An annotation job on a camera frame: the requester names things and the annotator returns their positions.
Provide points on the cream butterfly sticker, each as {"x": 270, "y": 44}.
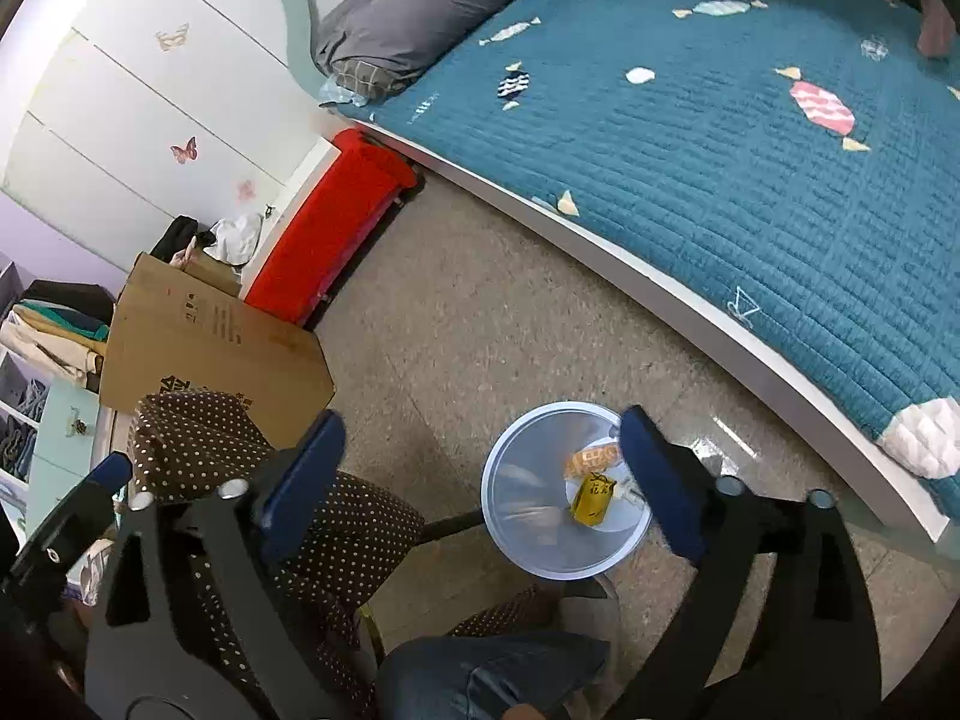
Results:
{"x": 172, "y": 37}

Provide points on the light blue trash bin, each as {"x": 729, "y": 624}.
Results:
{"x": 525, "y": 495}

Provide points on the black cloth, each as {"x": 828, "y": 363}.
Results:
{"x": 172, "y": 236}

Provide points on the white and green bed frame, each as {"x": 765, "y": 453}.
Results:
{"x": 675, "y": 300}

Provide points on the brown polka dot tablecloth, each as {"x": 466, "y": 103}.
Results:
{"x": 375, "y": 532}

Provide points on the pine cone ornament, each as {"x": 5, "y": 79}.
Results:
{"x": 77, "y": 427}

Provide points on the white wardrobe doors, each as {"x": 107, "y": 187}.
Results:
{"x": 112, "y": 90}

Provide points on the orange snack wrapper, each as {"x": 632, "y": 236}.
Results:
{"x": 592, "y": 459}

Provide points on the pale pink butterfly sticker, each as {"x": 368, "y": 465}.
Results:
{"x": 246, "y": 189}

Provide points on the folded blue grey clothes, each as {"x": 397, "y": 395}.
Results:
{"x": 15, "y": 450}

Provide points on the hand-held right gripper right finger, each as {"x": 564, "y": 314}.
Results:
{"x": 664, "y": 487}

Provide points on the green hanging garment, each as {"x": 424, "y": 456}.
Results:
{"x": 60, "y": 320}

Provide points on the red storage bench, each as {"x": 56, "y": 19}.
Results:
{"x": 322, "y": 240}

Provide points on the white bedside table top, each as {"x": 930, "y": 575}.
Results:
{"x": 289, "y": 202}

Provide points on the open wardrobe shelf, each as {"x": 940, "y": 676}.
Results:
{"x": 19, "y": 360}

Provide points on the grey plaid pillow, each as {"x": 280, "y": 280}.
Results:
{"x": 367, "y": 79}

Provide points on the small white wrapper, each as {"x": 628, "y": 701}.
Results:
{"x": 626, "y": 495}

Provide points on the light green drawer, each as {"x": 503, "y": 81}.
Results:
{"x": 67, "y": 465}

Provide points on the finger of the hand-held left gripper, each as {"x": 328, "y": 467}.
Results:
{"x": 109, "y": 474}

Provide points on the white plastic bag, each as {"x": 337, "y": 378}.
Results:
{"x": 236, "y": 236}

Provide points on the cream hanging hoodie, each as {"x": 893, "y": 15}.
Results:
{"x": 45, "y": 351}

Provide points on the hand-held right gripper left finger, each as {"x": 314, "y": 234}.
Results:
{"x": 304, "y": 480}

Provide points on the light blue checked pillow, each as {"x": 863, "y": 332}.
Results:
{"x": 341, "y": 94}

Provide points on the black hanging garment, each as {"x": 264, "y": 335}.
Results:
{"x": 67, "y": 292}

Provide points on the person's jeans leg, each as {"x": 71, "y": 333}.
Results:
{"x": 465, "y": 675}

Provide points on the blue printed quilt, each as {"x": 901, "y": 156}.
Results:
{"x": 675, "y": 165}

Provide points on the grey duvet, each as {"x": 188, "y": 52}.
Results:
{"x": 435, "y": 7}

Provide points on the yellow wrapper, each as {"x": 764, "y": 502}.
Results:
{"x": 589, "y": 502}

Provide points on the cardboard box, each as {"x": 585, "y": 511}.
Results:
{"x": 210, "y": 345}

